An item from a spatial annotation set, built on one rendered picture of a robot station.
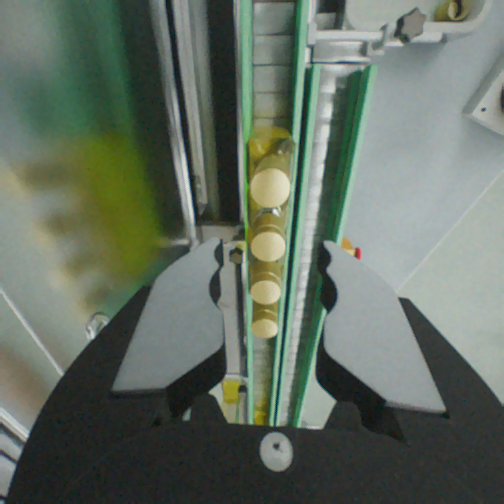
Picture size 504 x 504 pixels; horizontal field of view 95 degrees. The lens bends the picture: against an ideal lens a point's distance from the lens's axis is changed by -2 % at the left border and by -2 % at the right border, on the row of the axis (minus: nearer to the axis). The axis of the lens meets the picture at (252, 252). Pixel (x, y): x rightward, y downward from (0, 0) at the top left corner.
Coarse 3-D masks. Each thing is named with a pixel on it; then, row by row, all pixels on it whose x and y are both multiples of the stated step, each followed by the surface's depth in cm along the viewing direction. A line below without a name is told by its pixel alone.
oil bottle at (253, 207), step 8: (248, 192) 30; (248, 200) 29; (288, 200) 29; (248, 208) 30; (256, 208) 29; (280, 208) 28; (288, 208) 29; (248, 216) 30; (288, 216) 30; (248, 224) 31; (288, 224) 31
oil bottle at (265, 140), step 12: (252, 132) 34; (264, 132) 32; (276, 132) 32; (288, 132) 33; (252, 144) 26; (264, 144) 25; (276, 144) 25; (288, 144) 26; (252, 156) 26; (264, 156) 25; (276, 156) 25; (288, 156) 26; (252, 168) 26; (288, 168) 26
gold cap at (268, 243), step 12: (264, 216) 25; (276, 216) 25; (252, 228) 26; (264, 228) 23; (276, 228) 23; (252, 240) 23; (264, 240) 23; (276, 240) 23; (264, 252) 23; (276, 252) 23
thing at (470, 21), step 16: (352, 0) 36; (368, 0) 41; (384, 0) 41; (400, 0) 40; (416, 0) 40; (432, 0) 40; (480, 0) 36; (352, 16) 37; (368, 16) 42; (384, 16) 42; (400, 16) 42; (432, 16) 41; (480, 16) 36; (448, 32) 37; (464, 32) 37
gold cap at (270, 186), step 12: (264, 168) 19; (276, 168) 19; (252, 180) 20; (264, 180) 20; (276, 180) 20; (288, 180) 20; (252, 192) 20; (264, 192) 20; (276, 192) 20; (288, 192) 20; (264, 204) 21; (276, 204) 21
